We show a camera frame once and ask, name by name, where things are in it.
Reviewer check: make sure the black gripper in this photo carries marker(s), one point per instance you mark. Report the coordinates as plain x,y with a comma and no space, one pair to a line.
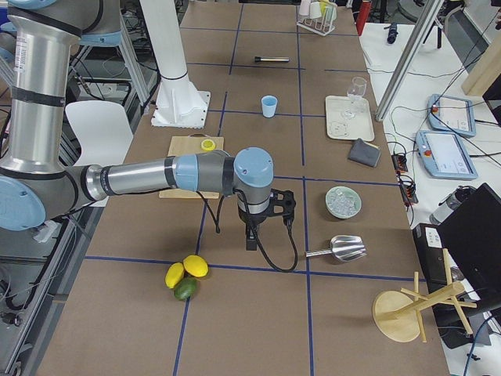
251,221

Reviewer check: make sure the steel muddler black tip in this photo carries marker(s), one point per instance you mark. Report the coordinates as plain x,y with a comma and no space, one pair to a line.
271,59

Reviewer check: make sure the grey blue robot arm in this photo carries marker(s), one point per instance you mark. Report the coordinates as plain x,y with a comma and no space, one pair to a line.
35,187

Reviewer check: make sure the yellow lemon upper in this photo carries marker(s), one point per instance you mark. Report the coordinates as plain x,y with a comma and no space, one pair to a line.
196,266

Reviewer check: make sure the yellow lemon lower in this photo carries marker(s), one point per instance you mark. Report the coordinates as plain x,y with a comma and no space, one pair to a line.
174,275

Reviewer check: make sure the yellow lemon slice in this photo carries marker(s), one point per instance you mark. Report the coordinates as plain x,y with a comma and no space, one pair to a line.
208,145

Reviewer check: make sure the light blue plastic cup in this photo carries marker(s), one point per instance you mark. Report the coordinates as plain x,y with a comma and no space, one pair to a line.
268,106

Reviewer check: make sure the wooden cup tree stand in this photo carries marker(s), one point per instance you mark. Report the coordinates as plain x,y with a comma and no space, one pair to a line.
397,314

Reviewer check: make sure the green lime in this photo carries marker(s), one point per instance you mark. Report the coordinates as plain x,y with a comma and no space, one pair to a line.
185,288

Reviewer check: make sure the steel ice scoop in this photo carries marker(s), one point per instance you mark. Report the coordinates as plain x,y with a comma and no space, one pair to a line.
343,248

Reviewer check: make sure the green bowl of ice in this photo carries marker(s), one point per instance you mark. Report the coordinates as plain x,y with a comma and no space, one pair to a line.
343,202

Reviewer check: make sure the wooden cutting board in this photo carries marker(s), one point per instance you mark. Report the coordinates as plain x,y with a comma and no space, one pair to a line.
181,145

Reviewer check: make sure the grey folded cloth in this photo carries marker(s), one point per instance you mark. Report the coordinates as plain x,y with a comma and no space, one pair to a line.
364,153

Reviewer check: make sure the cream bear tray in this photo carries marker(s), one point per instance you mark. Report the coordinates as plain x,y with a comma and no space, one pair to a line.
344,128

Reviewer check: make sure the white chair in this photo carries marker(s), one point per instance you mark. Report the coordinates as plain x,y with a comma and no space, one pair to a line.
104,133

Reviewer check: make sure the clear wine glass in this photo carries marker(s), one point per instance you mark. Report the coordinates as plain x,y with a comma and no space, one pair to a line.
355,92

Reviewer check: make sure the near teach pendant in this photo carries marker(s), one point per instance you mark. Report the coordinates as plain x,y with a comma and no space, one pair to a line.
444,156

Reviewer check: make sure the teach pendant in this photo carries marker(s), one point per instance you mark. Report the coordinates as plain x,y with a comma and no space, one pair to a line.
448,112
444,156

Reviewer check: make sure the black monitor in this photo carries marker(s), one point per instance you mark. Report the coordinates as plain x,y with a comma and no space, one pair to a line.
472,236

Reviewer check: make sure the far teach pendant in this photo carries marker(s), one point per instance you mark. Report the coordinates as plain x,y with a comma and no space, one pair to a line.
448,112

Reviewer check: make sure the red cylinder tube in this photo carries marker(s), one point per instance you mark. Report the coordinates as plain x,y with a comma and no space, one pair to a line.
362,17

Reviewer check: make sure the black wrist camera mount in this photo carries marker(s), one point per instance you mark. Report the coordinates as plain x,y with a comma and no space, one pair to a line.
283,204

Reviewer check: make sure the white camera pillar base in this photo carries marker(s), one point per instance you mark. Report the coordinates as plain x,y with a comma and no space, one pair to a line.
178,104

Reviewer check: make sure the white wire cup rack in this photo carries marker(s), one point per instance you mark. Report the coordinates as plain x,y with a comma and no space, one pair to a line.
317,16

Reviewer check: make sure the aluminium frame post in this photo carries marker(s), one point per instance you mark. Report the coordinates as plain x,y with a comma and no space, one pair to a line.
423,25

